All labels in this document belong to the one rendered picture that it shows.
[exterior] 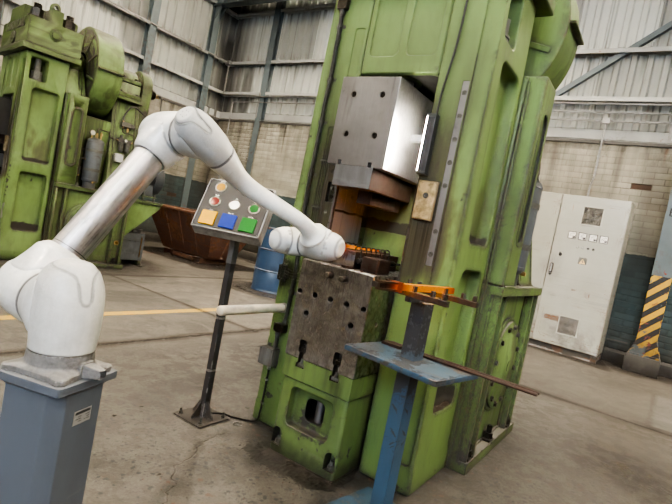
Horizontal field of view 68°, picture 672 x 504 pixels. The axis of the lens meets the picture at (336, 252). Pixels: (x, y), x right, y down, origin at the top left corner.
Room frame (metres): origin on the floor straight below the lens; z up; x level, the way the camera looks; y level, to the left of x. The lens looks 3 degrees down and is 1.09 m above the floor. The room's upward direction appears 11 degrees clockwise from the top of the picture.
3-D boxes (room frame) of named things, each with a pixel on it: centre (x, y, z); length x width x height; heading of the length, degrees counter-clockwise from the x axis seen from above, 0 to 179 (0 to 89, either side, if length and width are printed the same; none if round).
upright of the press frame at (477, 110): (2.33, -0.52, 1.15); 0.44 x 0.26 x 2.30; 147
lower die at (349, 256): (2.42, -0.12, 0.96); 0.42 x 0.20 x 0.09; 147
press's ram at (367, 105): (2.39, -0.15, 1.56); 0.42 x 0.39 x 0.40; 147
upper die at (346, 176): (2.42, -0.12, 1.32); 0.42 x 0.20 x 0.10; 147
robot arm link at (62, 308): (1.23, 0.63, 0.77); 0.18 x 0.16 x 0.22; 55
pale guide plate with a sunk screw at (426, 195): (2.18, -0.34, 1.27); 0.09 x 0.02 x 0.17; 57
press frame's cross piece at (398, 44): (2.52, -0.24, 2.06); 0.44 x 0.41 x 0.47; 147
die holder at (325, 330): (2.39, -0.17, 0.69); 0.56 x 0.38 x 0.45; 147
